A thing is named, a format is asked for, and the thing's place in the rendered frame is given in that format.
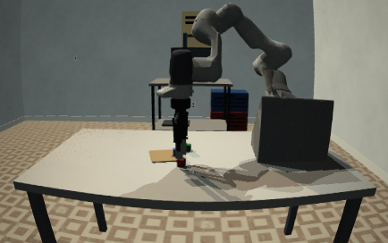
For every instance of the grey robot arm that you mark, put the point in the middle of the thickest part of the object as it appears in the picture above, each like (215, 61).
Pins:
(184, 68)

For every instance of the red die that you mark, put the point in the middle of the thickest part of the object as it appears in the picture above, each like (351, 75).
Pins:
(181, 162)

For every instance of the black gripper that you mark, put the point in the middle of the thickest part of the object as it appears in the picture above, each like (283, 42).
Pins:
(180, 125)

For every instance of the tan flat mat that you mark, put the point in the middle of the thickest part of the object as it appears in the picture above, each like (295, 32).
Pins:
(158, 156)

